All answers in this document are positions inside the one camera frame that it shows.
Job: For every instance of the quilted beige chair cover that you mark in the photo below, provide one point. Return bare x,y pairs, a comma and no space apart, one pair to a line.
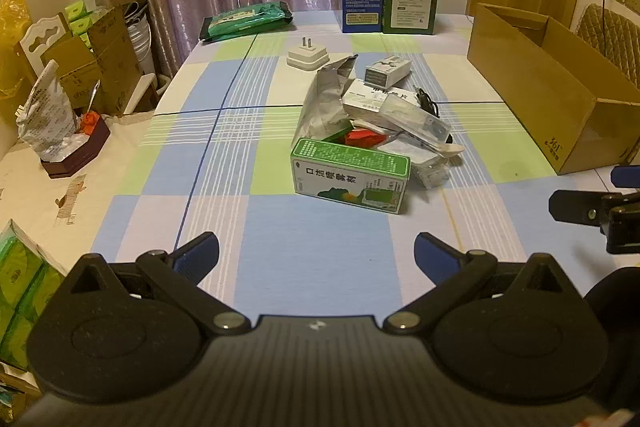
617,32

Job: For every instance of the white plug adapter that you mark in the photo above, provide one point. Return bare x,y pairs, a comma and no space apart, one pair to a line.
306,57

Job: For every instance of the green and white medicine box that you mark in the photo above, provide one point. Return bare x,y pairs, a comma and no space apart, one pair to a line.
350,177

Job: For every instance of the desktop with checked tablecloth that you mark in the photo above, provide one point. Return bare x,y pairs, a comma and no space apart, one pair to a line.
320,247

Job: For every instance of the white bucket stack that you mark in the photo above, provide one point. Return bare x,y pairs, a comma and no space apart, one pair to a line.
140,37

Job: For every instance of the clear plastic packet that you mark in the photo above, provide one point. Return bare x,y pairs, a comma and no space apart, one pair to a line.
417,122

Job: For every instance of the white sachet wrapper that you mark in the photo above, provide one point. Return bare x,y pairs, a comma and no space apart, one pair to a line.
417,167

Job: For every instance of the white plastic bag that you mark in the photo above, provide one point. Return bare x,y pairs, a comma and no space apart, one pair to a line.
47,117

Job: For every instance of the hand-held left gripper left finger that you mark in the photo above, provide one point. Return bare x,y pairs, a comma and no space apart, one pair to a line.
197,254

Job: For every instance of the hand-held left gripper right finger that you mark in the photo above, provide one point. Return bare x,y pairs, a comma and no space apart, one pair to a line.
436,257

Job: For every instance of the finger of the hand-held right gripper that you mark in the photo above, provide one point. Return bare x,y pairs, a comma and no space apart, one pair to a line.
626,177
575,207

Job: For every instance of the bundle of green tissue packs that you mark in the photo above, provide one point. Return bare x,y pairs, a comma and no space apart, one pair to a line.
22,287

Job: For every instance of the silver foil bag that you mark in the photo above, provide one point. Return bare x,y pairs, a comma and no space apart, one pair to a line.
320,107

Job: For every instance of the white wooden board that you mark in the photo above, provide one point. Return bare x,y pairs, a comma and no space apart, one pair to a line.
140,94

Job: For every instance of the stack of green tissue packs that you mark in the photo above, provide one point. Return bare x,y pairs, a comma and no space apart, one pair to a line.
82,14

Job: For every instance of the red packet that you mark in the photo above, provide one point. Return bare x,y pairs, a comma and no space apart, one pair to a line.
365,138

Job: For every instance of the yellow plastic bag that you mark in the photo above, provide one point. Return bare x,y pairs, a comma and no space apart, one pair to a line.
12,37

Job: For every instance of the small white medicine box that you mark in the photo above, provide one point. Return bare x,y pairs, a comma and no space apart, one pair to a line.
387,69

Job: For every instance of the brown cardboard carton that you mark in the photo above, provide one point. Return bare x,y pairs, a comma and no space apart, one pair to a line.
75,72
117,52

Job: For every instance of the long white medicine box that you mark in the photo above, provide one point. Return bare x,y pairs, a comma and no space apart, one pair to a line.
372,99

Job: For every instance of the dark red box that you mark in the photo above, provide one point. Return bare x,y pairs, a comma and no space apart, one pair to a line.
80,152

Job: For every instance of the small orange object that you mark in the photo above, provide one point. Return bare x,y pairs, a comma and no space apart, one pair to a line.
91,122

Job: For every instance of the cream printed tablecloth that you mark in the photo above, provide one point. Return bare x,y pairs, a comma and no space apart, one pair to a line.
45,207

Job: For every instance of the white carved chair back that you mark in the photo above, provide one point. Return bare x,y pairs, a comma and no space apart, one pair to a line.
42,34

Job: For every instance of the brown cardboard box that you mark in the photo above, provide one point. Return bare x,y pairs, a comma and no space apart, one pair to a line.
540,77

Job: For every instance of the green plastic packet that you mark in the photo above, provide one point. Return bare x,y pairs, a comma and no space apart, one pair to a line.
245,19

